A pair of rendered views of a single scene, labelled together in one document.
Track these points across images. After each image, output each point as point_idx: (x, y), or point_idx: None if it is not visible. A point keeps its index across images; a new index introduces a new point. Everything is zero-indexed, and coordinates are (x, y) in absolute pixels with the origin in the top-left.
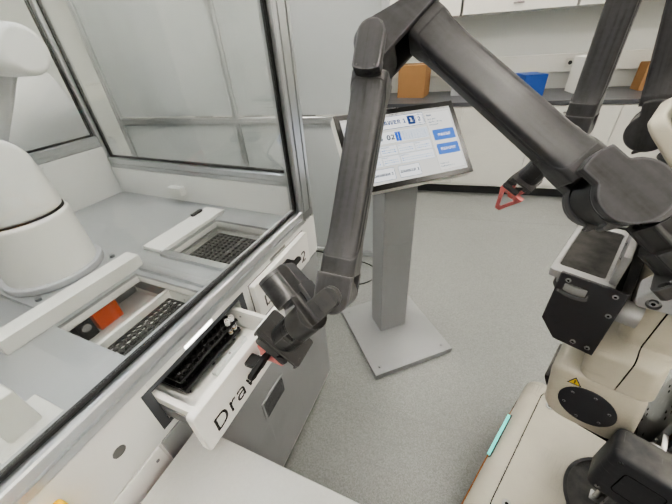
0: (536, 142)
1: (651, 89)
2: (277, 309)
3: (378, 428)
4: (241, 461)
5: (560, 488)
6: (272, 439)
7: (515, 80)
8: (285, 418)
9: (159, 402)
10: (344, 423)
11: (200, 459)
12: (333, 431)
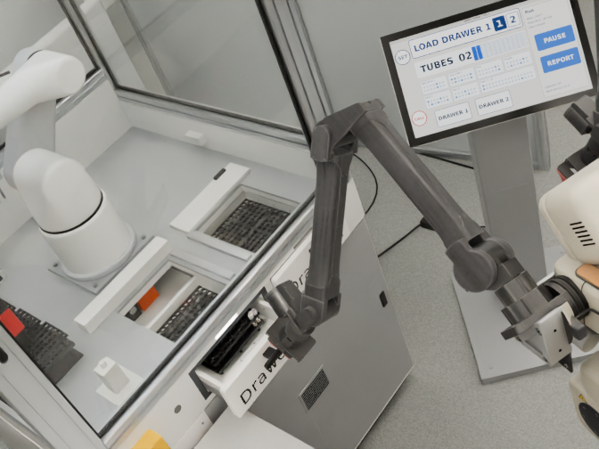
0: (431, 224)
1: None
2: (278, 317)
3: (471, 447)
4: (264, 430)
5: None
6: (317, 436)
7: (417, 178)
8: (334, 416)
9: (200, 379)
10: (425, 436)
11: (233, 426)
12: (409, 444)
